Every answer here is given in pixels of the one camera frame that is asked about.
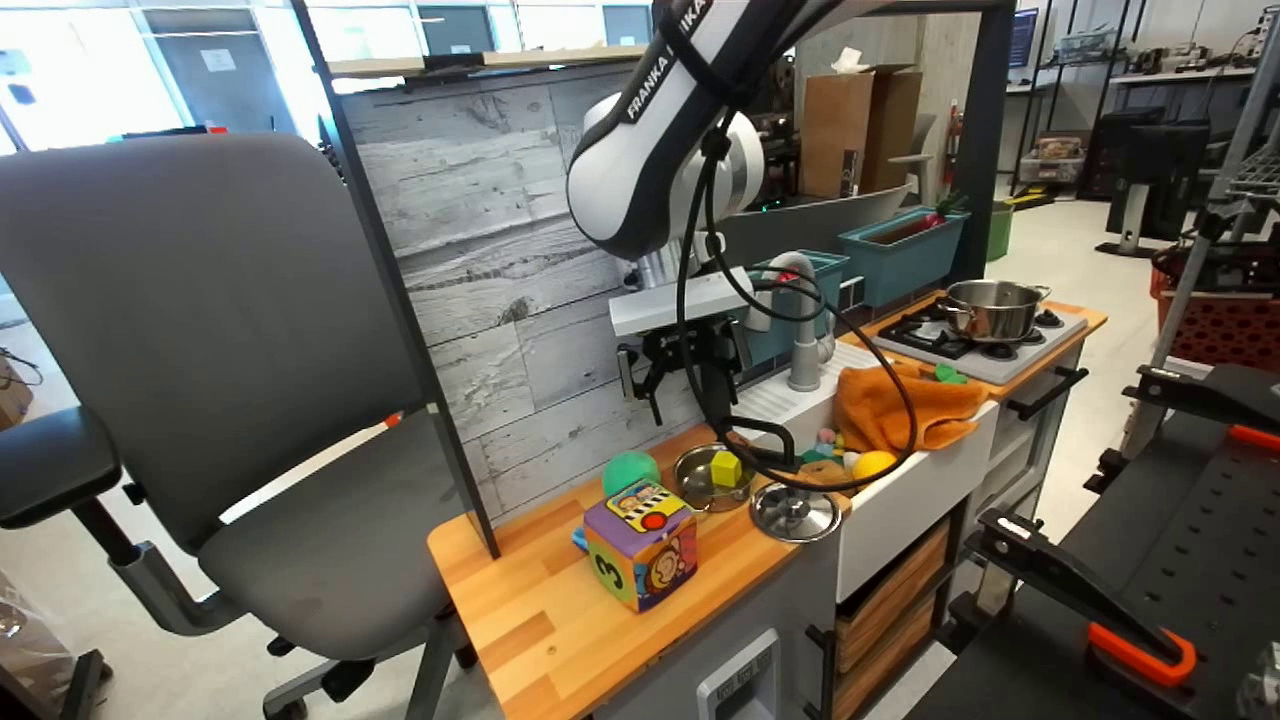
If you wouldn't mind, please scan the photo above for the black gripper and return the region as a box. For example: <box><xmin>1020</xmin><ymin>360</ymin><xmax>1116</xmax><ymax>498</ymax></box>
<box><xmin>625</xmin><ymin>320</ymin><xmax>748</xmax><ymax>437</ymax></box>

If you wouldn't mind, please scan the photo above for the yellow toy block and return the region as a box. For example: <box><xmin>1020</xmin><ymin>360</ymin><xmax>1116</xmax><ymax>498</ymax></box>
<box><xmin>707</xmin><ymin>449</ymin><xmax>748</xmax><ymax>495</ymax></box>

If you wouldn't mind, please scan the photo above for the small steel bowl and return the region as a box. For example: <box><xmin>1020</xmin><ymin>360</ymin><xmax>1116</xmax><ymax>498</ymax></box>
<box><xmin>668</xmin><ymin>445</ymin><xmax>759</xmax><ymax>514</ymax></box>

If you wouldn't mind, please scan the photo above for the grey toy faucet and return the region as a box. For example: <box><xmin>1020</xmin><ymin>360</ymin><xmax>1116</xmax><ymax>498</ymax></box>
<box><xmin>745</xmin><ymin>248</ymin><xmax>845</xmax><ymax>397</ymax></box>

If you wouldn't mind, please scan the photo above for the small steel plate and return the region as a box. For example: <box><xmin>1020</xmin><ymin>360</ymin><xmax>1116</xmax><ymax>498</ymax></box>
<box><xmin>745</xmin><ymin>474</ymin><xmax>850</xmax><ymax>548</ymax></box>

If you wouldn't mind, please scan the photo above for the colourful soft toy cube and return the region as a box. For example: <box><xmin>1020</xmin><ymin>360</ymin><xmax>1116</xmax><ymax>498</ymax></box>
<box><xmin>575</xmin><ymin>483</ymin><xmax>704</xmax><ymax>621</ymax></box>

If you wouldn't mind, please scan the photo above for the yellow toy fruit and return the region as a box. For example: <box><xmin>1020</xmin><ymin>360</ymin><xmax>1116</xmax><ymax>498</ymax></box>
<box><xmin>842</xmin><ymin>449</ymin><xmax>902</xmax><ymax>483</ymax></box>

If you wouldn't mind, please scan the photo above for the orange cloth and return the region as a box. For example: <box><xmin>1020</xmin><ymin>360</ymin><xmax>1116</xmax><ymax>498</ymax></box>
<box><xmin>829</xmin><ymin>360</ymin><xmax>1001</xmax><ymax>461</ymax></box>

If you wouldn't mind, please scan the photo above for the white toy sink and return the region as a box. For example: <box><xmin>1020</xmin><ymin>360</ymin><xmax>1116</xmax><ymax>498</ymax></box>
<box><xmin>730</xmin><ymin>334</ymin><xmax>1006</xmax><ymax>605</ymax></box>

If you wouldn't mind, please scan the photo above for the wooden toy kitchen unit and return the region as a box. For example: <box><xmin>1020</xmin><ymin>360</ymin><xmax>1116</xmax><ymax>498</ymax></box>
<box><xmin>425</xmin><ymin>296</ymin><xmax>1116</xmax><ymax>720</ymax></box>

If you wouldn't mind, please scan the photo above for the teal planter with plant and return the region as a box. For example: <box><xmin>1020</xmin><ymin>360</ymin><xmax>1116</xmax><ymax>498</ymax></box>
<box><xmin>836</xmin><ymin>203</ymin><xmax>975</xmax><ymax>315</ymax></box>

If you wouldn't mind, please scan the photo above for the grey toy stove top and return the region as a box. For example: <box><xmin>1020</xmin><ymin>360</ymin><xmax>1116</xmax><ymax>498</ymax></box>
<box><xmin>867</xmin><ymin>292</ymin><xmax>1098</xmax><ymax>391</ymax></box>

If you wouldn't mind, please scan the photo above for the steel cooking pot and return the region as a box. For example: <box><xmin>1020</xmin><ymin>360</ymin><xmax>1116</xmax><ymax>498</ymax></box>
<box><xmin>933</xmin><ymin>277</ymin><xmax>1060</xmax><ymax>349</ymax></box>

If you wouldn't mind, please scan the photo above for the cardboard box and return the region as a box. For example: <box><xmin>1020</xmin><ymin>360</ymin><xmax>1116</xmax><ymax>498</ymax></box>
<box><xmin>795</xmin><ymin>58</ymin><xmax>927</xmax><ymax>203</ymax></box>

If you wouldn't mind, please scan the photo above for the red fire extinguisher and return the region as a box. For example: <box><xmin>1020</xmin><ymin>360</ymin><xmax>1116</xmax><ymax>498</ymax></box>
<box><xmin>939</xmin><ymin>104</ymin><xmax>970</xmax><ymax>191</ymax></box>

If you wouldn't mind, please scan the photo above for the grey office chair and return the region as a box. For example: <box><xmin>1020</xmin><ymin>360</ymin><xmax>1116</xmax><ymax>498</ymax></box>
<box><xmin>0</xmin><ymin>128</ymin><xmax>474</xmax><ymax>720</ymax></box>

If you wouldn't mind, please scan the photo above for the grey wrist camera bar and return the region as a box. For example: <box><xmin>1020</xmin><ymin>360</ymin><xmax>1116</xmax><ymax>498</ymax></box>
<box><xmin>604</xmin><ymin>269</ymin><xmax>759</xmax><ymax>353</ymax></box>

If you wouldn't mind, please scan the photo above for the black metal frame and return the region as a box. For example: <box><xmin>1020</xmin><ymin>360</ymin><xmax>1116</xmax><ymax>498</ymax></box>
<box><xmin>287</xmin><ymin>0</ymin><xmax>1020</xmax><ymax>562</ymax></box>

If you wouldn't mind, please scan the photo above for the black clamp with orange handle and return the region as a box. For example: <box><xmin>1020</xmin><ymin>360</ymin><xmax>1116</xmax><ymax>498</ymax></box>
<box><xmin>975</xmin><ymin>506</ymin><xmax>1204</xmax><ymax>698</ymax></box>

